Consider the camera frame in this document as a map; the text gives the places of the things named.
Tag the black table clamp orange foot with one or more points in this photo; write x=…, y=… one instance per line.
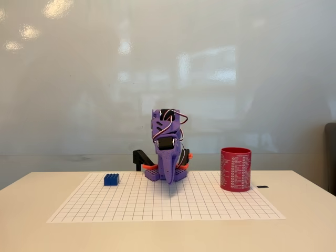
x=137, y=156

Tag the red cup with white print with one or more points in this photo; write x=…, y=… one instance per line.
x=235, y=170

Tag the black table clamp orange knob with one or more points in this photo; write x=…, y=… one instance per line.
x=186, y=156

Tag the purple gripper with servo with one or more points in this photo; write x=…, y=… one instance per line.
x=167, y=153

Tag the blue toy brick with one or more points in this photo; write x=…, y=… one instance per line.
x=111, y=180

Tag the small flat black piece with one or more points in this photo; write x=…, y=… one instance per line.
x=262, y=186

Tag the purple robot arm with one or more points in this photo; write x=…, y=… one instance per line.
x=152, y=176

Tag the white grid paper mat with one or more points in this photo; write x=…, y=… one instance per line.
x=162, y=204

